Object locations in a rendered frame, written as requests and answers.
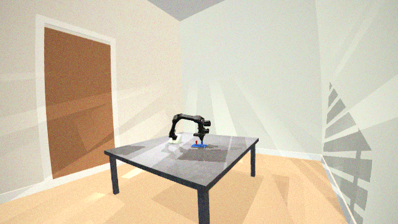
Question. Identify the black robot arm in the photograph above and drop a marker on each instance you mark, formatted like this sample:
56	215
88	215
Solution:
196	119

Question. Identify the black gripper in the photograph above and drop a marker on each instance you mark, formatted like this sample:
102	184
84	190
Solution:
199	134

